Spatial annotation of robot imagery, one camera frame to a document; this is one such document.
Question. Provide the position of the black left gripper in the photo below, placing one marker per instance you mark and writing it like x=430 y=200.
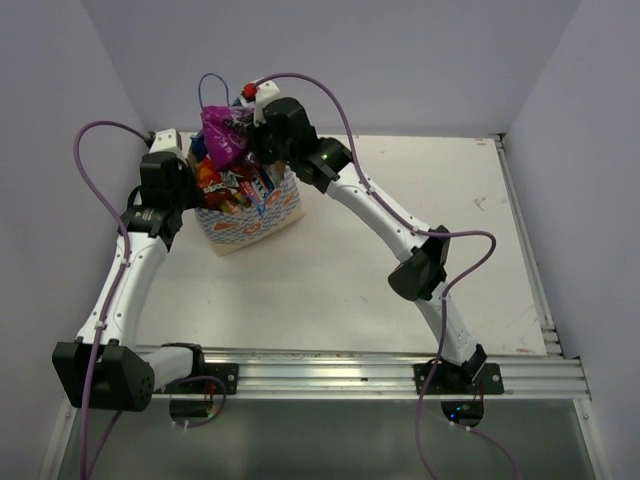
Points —
x=185 y=172

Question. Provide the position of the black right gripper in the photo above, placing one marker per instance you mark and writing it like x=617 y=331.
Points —
x=253 y=143

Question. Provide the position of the red Doritos bag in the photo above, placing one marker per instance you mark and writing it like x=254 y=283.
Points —
x=222 y=189

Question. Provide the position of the blue Doritos bag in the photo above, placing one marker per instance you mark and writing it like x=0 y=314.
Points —
x=197 y=145

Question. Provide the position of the purple candy bag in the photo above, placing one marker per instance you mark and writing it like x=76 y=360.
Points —
x=225 y=135

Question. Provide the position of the colourful Fox's candy bag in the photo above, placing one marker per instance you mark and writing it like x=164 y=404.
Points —
x=253 y=183

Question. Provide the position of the blue checkered paper bag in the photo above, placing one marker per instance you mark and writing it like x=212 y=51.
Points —
x=225 y=137

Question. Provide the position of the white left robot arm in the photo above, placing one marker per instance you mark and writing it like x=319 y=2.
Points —
x=99 y=369

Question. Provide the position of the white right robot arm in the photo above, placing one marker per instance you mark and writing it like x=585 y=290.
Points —
x=420 y=276

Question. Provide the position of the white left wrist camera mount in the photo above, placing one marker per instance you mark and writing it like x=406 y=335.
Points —
x=168 y=140

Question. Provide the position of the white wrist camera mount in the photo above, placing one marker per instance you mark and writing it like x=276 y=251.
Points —
x=259 y=93
x=168 y=140

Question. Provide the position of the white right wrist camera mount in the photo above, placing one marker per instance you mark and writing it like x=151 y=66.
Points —
x=259 y=93

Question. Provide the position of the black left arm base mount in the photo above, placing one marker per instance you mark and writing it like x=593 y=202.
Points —
x=195 y=377

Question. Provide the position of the aluminium front rail frame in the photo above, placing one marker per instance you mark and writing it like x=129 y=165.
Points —
x=326 y=415

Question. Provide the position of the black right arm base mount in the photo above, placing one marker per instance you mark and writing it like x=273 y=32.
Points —
x=476 y=376

